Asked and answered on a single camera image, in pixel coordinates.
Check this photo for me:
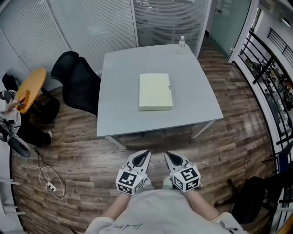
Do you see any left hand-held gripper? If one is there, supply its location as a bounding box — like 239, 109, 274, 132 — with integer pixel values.
115, 149, 152, 196

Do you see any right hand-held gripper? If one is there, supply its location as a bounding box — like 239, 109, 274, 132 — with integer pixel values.
163, 150, 202, 193

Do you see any pale yellow box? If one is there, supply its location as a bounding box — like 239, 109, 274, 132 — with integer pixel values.
139, 73, 174, 112

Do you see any person's right forearm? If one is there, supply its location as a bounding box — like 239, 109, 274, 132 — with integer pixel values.
186, 189, 221, 222

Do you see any person's left forearm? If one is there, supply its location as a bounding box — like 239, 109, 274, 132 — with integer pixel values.
100, 191, 134, 220

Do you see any person's left shoe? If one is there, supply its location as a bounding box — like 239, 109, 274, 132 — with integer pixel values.
142, 176, 155, 191

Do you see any person's white t-shirt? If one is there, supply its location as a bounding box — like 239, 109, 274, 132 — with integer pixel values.
84, 188, 250, 234

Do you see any black office chair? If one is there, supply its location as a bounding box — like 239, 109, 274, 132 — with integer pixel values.
50, 51, 102, 118

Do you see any clear plastic water bottle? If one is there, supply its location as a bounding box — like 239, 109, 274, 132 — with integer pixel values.
176, 36, 186, 56

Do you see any grey stool seat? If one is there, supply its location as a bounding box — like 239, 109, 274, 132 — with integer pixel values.
6, 134, 32, 159

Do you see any black metal railing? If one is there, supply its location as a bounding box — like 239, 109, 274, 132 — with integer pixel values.
231, 27, 293, 234

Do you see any small orange box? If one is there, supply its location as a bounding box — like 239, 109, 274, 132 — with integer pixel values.
19, 89, 32, 107

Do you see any round orange table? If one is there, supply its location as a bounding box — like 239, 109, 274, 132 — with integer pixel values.
14, 67, 61, 125

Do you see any white shelf unit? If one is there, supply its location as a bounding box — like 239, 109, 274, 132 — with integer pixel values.
0, 146, 27, 234

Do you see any frosted glass door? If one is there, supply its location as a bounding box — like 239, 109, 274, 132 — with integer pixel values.
209, 0, 253, 60

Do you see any black bag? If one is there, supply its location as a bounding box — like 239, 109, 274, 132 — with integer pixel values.
1, 72, 19, 92

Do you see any white cable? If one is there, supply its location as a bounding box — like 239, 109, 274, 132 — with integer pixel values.
26, 157, 67, 201

